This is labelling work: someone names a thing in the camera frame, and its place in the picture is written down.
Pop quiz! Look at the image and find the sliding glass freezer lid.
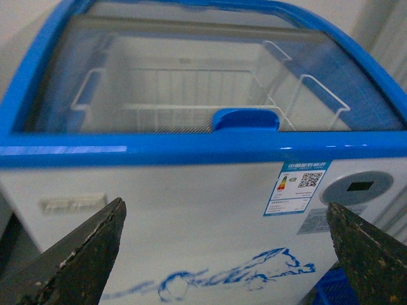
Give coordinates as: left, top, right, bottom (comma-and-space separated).
24, 15, 406, 134

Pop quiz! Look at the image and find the blue plastic crate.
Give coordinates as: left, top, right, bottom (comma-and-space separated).
312, 268, 359, 304

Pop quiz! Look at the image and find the silver brand nameplate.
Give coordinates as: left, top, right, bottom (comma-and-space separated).
39, 194, 107, 214

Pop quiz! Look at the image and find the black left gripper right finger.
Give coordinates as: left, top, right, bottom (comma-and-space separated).
326, 203, 406, 304

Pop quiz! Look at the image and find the white chest freezer blue rim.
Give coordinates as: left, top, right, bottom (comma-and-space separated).
1, 1, 406, 304

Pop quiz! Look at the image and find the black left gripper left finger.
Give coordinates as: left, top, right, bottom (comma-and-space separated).
1, 198, 127, 304

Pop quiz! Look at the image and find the grey oval control panel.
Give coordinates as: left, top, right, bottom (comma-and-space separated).
320, 171, 394, 207

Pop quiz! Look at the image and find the grey instruction sticker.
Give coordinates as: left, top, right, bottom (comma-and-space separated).
297, 208, 329, 235

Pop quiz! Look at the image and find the energy label sticker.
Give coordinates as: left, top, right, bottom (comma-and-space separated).
263, 161, 331, 217

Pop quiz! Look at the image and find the white wire freezer basket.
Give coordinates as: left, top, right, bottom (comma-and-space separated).
70, 37, 350, 133

